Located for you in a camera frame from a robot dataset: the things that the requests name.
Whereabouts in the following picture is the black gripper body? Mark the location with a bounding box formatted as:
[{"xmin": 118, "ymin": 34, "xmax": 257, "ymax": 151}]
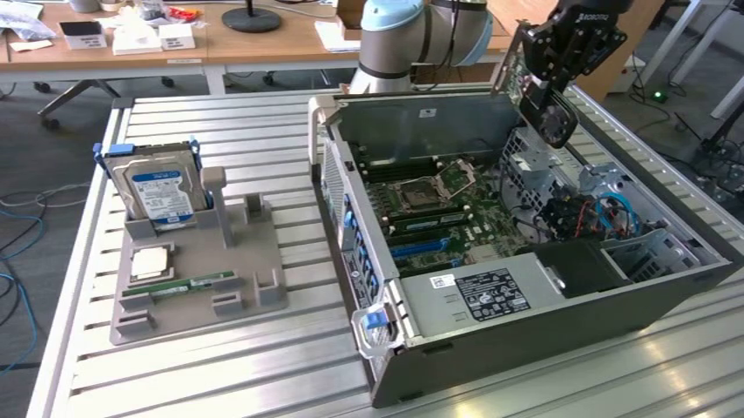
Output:
[{"xmin": 544, "ymin": 0, "xmax": 634, "ymax": 49}]

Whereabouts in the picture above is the black graphics card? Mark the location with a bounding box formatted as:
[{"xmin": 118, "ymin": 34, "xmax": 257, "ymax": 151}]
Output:
[{"xmin": 490, "ymin": 17, "xmax": 580, "ymax": 150}]

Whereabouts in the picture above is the wooden cabinet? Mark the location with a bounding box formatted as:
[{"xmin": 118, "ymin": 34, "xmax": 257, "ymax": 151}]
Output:
[{"xmin": 510, "ymin": 0, "xmax": 665, "ymax": 102}]

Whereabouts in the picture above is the white box with red dot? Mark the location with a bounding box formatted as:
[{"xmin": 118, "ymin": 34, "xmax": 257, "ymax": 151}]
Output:
[{"xmin": 618, "ymin": 54, "xmax": 650, "ymax": 95}]

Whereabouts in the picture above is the black tripod stand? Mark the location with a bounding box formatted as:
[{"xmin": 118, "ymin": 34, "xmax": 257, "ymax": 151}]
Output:
[{"xmin": 677, "ymin": 73, "xmax": 744, "ymax": 197}]

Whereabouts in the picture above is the silver drive cage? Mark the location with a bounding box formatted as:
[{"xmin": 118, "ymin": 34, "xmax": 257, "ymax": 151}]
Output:
[{"xmin": 498, "ymin": 125, "xmax": 588, "ymax": 210}]

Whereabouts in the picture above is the brown cardboard box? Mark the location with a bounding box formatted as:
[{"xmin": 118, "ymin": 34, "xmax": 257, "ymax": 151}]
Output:
[{"xmin": 335, "ymin": 0, "xmax": 364, "ymax": 43}]

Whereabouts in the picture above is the stack of white papers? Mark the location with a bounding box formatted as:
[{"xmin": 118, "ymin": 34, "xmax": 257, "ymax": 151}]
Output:
[{"xmin": 313, "ymin": 19, "xmax": 363, "ymax": 54}]

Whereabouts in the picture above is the CPU socket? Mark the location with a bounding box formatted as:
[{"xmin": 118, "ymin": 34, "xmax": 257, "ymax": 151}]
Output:
[{"xmin": 393, "ymin": 157, "xmax": 484, "ymax": 211}]

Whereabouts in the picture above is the green motherboard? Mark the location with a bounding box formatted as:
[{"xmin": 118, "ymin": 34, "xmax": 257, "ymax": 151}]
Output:
[{"xmin": 351, "ymin": 147, "xmax": 524, "ymax": 280}]

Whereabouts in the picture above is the silver disk bay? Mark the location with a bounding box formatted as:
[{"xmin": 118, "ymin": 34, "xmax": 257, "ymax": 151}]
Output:
[{"xmin": 597, "ymin": 228, "xmax": 702, "ymax": 284}]

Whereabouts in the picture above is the wooden desk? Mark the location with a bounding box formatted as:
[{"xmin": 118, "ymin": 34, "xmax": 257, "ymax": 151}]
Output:
[{"xmin": 0, "ymin": 0, "xmax": 524, "ymax": 127}]

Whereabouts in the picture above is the long expansion slot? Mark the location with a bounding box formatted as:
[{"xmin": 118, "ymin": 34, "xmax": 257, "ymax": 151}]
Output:
[{"xmin": 389, "ymin": 239, "xmax": 452, "ymax": 259}]

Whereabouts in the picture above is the black fan shroud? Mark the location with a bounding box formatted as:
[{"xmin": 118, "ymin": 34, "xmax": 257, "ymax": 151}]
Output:
[{"xmin": 531, "ymin": 240, "xmax": 635, "ymax": 300}]

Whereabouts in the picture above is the black round lamp base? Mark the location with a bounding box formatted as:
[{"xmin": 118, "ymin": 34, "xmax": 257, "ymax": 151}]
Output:
[{"xmin": 218, "ymin": 0, "xmax": 284, "ymax": 34}]

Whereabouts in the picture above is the grey power supply unit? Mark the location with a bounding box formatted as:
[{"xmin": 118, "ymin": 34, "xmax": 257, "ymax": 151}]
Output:
[{"xmin": 399, "ymin": 253, "xmax": 568, "ymax": 340}]

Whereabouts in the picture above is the red packet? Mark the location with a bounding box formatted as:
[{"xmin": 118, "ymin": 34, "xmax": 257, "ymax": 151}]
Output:
[{"xmin": 165, "ymin": 5, "xmax": 201, "ymax": 25}]

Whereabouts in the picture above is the small white cardboard box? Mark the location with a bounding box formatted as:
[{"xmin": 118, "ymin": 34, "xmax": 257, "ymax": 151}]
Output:
[{"xmin": 157, "ymin": 23, "xmax": 196, "ymax": 51}]

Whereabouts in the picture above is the grey open PC case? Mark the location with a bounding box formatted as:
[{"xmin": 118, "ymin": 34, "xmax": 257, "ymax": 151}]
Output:
[{"xmin": 305, "ymin": 78, "xmax": 734, "ymax": 409}]

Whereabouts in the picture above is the blue case release latch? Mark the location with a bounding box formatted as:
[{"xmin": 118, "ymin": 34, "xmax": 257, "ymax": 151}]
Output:
[{"xmin": 359, "ymin": 304, "xmax": 389, "ymax": 334}]

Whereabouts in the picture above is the large white cardboard box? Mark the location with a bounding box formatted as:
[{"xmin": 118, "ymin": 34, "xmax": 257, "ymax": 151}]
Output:
[{"xmin": 110, "ymin": 24, "xmax": 164, "ymax": 57}]

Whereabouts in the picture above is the grey parts rack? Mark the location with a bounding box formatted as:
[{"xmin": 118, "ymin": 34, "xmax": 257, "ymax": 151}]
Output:
[{"xmin": 108, "ymin": 165, "xmax": 291, "ymax": 347}]

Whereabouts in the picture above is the hard disk with blue caddy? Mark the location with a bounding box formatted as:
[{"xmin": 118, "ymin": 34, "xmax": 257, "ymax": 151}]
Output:
[{"xmin": 92, "ymin": 135, "xmax": 210, "ymax": 230}]

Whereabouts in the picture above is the white box with black top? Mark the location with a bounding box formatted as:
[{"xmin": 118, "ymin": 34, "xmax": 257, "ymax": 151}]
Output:
[{"xmin": 58, "ymin": 20, "xmax": 108, "ymax": 51}]

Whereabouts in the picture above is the green RAM stick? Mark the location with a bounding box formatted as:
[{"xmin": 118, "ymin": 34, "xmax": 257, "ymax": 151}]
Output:
[{"xmin": 125, "ymin": 270, "xmax": 237, "ymax": 296}]

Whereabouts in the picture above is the silver CPU chip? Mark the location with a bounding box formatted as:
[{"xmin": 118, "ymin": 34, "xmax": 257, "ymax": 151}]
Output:
[{"xmin": 128, "ymin": 248, "xmax": 173, "ymax": 280}]

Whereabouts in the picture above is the beige paper note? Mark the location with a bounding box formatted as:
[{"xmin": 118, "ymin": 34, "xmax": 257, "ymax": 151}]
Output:
[{"xmin": 6, "ymin": 38, "xmax": 56, "ymax": 53}]

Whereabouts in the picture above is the clear plastic bag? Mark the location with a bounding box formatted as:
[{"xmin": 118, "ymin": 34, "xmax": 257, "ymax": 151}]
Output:
[{"xmin": 0, "ymin": 1, "xmax": 58, "ymax": 41}]

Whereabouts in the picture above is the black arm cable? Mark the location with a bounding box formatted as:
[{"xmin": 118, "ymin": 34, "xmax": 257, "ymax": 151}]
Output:
[{"xmin": 446, "ymin": 0, "xmax": 463, "ymax": 67}]

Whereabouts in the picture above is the white table frame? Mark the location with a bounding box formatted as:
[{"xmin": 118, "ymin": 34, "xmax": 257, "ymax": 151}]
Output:
[{"xmin": 635, "ymin": 0, "xmax": 744, "ymax": 118}]

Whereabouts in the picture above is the light blue disk wire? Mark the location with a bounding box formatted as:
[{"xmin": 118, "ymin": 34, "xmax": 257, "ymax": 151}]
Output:
[{"xmin": 595, "ymin": 191, "xmax": 641, "ymax": 239}]

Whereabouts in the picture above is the white floor cable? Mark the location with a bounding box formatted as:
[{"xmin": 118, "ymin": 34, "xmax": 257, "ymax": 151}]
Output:
[{"xmin": 0, "ymin": 182, "xmax": 92, "ymax": 209}]

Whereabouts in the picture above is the blue floor cable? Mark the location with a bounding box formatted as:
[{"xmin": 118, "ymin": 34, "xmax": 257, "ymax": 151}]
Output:
[{"xmin": 0, "ymin": 208, "xmax": 46, "ymax": 375}]

